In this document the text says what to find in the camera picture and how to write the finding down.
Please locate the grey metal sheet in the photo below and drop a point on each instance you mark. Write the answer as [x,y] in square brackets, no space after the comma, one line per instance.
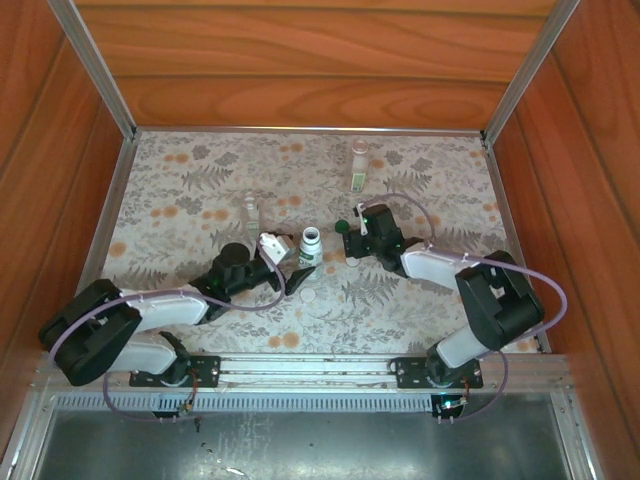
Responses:
[325,445]

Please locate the thin aluminium table edge rail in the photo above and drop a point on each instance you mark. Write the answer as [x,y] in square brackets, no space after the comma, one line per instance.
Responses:
[310,130]

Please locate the narrow-neck clear plastic bottle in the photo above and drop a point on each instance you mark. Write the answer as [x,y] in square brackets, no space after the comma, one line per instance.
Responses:
[251,220]

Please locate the green bottle cap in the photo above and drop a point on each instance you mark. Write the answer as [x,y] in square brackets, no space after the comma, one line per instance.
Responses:
[341,225]

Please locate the white bottle with green label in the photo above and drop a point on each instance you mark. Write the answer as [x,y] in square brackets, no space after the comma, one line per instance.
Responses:
[311,257]

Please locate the grooved aluminium base rail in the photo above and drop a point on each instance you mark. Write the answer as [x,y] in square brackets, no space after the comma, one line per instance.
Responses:
[310,367]

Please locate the floral patterned table mat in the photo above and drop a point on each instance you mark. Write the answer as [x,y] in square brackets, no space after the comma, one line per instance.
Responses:
[400,310]

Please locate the wide-mouth clear plastic bottle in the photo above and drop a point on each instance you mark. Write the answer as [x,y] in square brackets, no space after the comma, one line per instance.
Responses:
[358,182]

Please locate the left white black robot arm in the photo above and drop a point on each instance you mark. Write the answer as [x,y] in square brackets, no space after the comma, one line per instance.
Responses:
[165,306]

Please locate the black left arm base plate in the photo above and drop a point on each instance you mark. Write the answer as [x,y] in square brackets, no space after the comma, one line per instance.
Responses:
[205,370]

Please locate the white bottle cap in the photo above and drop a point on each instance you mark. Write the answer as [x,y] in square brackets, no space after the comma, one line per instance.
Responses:
[354,263]
[309,295]

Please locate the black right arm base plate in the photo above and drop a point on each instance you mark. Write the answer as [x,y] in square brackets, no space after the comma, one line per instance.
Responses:
[410,372]

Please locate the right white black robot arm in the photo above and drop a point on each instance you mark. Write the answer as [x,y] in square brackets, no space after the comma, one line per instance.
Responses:
[430,265]

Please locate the aluminium frame post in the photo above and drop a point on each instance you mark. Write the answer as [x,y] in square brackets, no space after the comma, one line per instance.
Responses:
[530,70]
[95,70]

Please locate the small board with green light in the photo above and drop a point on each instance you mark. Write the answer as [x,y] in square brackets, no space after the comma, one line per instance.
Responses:
[449,404]

